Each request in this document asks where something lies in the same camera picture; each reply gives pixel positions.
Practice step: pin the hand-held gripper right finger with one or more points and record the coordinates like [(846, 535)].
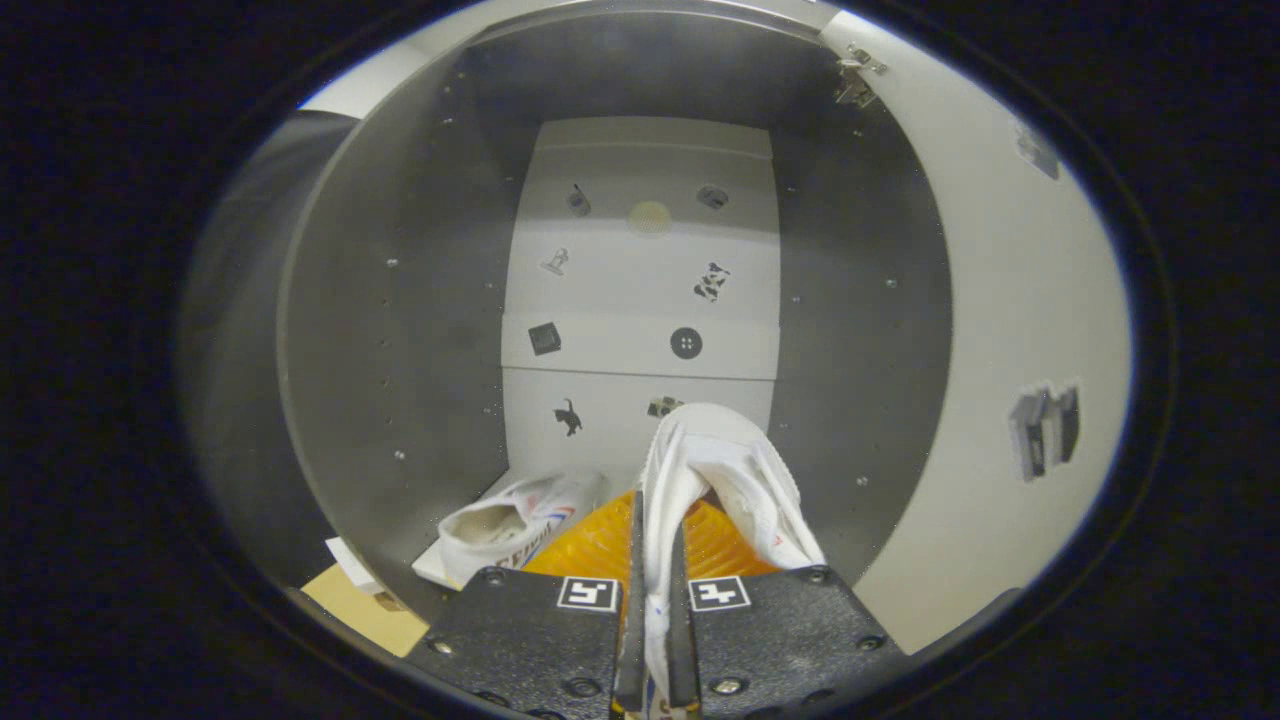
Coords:
[(683, 650)]

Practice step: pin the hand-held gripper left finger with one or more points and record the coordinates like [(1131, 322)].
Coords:
[(632, 650)]

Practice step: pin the white canvas shoe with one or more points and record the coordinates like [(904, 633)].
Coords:
[(720, 440), (500, 520)]

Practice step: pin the grey shoe cabinet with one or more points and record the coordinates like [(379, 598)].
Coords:
[(400, 300)]

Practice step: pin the metal door hinge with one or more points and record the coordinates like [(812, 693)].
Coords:
[(855, 75)]

